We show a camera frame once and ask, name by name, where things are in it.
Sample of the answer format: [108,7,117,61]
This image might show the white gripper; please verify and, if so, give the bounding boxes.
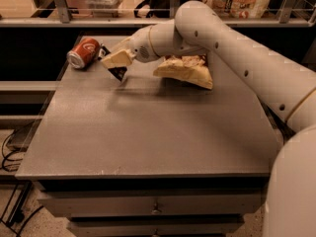
[101,27,155,69]

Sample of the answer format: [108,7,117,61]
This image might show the black rxbar chocolate bar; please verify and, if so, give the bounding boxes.
[98,44,127,81]

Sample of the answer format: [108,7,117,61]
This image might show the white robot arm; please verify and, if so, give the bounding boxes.
[102,1,316,237]

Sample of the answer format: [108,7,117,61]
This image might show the red coke can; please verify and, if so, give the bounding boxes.
[67,38,100,69]

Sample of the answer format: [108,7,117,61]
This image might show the brown and yellow chip bag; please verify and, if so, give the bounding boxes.
[153,55,213,90]

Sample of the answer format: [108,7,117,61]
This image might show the grey drawer cabinet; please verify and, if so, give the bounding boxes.
[15,35,284,237]

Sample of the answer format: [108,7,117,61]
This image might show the upper drawer with knob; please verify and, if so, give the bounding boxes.
[39,193,263,217]

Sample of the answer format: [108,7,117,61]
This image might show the lower drawer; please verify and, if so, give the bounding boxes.
[67,218,243,237]

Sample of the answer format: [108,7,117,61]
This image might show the grey metal shelf rail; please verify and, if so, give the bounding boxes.
[0,0,316,28]

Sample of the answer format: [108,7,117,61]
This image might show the black cables on left floor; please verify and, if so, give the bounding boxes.
[0,121,44,237]

